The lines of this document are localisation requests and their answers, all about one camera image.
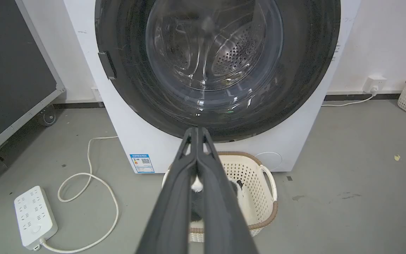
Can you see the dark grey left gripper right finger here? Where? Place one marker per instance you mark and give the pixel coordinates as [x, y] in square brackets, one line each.
[220, 211]

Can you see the round black washing machine door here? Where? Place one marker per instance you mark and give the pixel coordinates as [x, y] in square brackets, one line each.
[129, 53]

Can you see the black panel with grey frame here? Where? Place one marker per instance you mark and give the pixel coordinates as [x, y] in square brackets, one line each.
[9, 70]

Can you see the white front-load washing machine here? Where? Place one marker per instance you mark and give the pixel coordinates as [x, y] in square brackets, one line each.
[137, 141]

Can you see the white wall socket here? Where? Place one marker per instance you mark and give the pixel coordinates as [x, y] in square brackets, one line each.
[97, 94]

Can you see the cream perforated laundry basket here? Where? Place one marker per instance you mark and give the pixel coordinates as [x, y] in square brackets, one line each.
[252, 187]

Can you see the white wall plug adapter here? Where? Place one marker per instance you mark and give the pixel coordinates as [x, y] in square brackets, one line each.
[374, 84]

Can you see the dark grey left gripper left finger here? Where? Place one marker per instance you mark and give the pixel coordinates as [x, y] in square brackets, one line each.
[174, 208]

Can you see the white power strip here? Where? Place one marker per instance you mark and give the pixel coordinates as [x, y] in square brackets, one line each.
[34, 215]

